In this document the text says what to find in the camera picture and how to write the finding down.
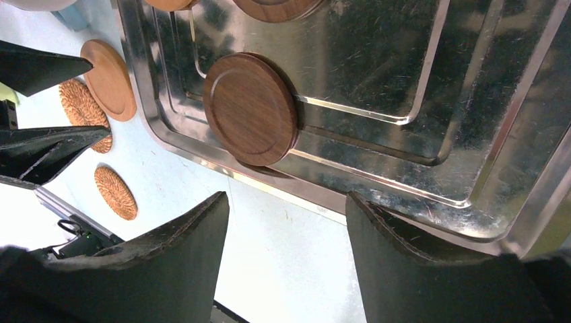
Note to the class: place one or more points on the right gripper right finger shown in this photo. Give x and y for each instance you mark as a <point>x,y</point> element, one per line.
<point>407,274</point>

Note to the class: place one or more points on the dark wood coaster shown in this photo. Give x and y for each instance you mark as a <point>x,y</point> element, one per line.
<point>277,11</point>
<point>250,109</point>

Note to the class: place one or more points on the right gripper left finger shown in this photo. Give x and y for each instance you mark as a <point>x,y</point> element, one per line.
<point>168,274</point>

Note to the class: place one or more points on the yellow-green mug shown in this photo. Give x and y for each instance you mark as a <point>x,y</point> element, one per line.
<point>6,93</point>

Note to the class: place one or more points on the pink cup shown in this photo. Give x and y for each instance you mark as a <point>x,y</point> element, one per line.
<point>40,5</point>

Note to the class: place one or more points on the metal tray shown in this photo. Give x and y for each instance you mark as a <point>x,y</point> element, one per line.
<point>453,115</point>

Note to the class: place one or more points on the blue mug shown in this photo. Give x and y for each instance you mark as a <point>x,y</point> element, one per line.
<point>72,17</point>

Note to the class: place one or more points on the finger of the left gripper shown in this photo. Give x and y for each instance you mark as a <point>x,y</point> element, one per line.
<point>30,158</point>
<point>29,71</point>

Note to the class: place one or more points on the light wood coaster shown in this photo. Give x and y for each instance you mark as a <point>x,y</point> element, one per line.
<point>172,5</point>
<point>108,81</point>

